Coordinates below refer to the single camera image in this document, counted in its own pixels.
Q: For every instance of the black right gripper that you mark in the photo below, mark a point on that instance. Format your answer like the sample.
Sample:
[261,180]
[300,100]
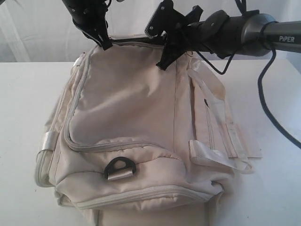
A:
[215,35]

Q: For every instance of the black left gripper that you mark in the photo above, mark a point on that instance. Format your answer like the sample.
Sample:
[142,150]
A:
[89,17]

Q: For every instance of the beige fabric duffel bag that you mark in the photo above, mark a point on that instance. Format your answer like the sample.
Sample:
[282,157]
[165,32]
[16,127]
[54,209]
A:
[129,144]

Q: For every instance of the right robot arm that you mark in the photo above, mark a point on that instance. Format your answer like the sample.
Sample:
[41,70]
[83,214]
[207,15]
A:
[251,34]

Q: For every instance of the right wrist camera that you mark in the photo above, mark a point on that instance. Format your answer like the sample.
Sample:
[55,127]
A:
[164,19]

